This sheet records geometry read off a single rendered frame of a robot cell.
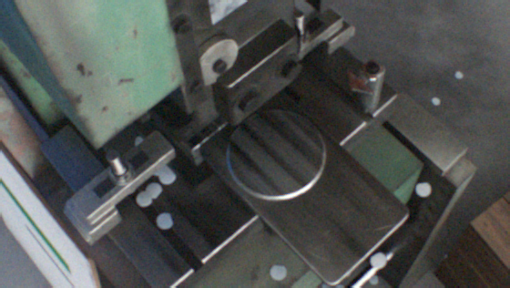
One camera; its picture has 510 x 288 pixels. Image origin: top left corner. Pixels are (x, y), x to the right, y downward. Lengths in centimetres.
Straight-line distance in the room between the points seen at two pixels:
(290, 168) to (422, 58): 112
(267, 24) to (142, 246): 36
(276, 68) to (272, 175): 17
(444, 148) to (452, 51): 93
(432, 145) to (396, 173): 8
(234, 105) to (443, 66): 126
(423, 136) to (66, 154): 54
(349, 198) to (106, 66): 42
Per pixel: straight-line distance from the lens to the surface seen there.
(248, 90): 68
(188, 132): 75
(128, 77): 50
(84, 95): 48
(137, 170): 87
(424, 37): 194
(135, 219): 90
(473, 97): 186
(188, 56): 56
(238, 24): 65
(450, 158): 101
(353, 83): 88
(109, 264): 98
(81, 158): 96
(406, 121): 103
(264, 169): 82
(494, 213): 132
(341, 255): 78
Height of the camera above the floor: 153
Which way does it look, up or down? 63 degrees down
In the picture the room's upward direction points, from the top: 7 degrees counter-clockwise
